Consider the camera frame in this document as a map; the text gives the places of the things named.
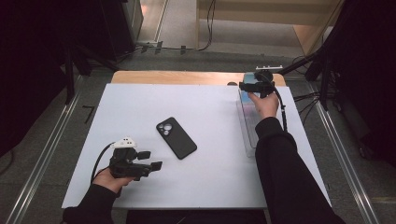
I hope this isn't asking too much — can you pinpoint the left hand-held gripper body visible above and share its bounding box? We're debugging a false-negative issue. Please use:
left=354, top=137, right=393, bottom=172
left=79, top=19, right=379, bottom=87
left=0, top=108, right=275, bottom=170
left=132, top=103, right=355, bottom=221
left=107, top=136, right=154, bottom=182

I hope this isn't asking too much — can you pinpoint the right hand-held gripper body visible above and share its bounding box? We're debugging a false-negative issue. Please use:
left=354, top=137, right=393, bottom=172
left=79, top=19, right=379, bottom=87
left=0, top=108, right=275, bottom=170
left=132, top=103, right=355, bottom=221
left=252, top=64, right=284, bottom=99

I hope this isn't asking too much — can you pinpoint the black phone case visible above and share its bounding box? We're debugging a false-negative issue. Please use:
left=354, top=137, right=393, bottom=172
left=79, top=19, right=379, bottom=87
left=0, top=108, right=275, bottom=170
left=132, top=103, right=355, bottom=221
left=155, top=116, right=198, bottom=161

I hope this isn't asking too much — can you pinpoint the clear acrylic rack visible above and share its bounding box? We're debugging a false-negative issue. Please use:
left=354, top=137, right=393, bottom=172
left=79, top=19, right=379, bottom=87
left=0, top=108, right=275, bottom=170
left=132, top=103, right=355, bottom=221
left=235, top=88, right=260, bottom=159

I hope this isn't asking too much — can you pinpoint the person's right hand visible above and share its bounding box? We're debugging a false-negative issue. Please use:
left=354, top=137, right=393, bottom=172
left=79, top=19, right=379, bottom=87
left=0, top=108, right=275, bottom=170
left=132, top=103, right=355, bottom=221
left=247, top=91, right=280, bottom=120

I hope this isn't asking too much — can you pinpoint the person's left hand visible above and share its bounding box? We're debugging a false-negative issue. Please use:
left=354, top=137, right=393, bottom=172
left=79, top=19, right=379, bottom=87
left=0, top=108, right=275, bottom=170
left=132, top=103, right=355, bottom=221
left=92, top=167, right=134, bottom=194

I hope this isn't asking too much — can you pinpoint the white board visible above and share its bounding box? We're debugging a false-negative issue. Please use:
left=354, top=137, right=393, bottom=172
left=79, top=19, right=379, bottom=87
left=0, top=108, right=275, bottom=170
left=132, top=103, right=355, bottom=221
left=61, top=83, right=332, bottom=210

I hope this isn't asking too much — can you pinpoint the black stand leg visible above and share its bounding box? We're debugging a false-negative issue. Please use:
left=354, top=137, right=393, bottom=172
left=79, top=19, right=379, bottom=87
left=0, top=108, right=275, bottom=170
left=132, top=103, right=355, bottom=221
left=278, top=52, right=321, bottom=76

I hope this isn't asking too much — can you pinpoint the person's black jacket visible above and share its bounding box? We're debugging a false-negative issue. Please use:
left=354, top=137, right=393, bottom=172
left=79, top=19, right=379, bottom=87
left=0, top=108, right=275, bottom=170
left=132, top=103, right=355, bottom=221
left=125, top=209, right=269, bottom=224

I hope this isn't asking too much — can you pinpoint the wooden table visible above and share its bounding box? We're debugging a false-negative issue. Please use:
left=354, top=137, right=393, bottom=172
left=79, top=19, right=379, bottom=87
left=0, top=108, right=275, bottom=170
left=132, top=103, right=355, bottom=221
left=111, top=70, right=287, bottom=88

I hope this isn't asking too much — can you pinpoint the light wooden furniture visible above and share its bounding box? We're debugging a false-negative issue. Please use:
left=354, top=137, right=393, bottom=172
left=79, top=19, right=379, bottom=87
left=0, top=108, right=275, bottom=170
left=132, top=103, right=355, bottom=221
left=195, top=0, right=345, bottom=57

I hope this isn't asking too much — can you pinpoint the black curtain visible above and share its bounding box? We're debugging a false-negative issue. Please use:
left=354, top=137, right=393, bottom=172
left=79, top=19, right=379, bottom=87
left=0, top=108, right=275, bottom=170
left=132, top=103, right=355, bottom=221
left=306, top=0, right=396, bottom=169
left=0, top=0, right=139, bottom=157

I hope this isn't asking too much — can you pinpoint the left hand-held gripper cable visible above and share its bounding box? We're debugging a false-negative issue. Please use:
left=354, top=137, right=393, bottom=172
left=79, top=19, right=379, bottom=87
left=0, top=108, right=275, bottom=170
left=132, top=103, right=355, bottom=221
left=91, top=142, right=116, bottom=185

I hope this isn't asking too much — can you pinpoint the hand-held gripper cable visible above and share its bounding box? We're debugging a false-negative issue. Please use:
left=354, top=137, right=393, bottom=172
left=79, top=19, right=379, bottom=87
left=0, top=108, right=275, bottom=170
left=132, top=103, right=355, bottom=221
left=270, top=81, right=288, bottom=133
left=91, top=142, right=116, bottom=185

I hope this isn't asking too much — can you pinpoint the right hand-held gripper cable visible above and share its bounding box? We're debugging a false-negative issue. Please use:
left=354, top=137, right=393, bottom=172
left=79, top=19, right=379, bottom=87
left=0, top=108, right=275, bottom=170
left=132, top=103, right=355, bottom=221
left=270, top=81, right=288, bottom=133

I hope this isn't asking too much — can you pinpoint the bundle of floor cables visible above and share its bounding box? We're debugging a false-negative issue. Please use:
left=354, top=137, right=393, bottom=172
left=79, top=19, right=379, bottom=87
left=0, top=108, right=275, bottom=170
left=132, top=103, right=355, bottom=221
left=292, top=90, right=325, bottom=125

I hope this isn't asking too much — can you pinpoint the hanging black cable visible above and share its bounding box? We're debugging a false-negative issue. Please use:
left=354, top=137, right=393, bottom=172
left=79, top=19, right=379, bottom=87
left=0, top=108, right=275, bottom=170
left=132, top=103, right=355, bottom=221
left=199, top=0, right=218, bottom=52

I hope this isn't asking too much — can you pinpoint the metal floor rail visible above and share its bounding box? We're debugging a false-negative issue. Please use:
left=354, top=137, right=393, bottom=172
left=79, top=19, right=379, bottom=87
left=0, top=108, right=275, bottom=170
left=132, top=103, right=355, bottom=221
left=6, top=74, right=83, bottom=224
left=306, top=80, right=381, bottom=224

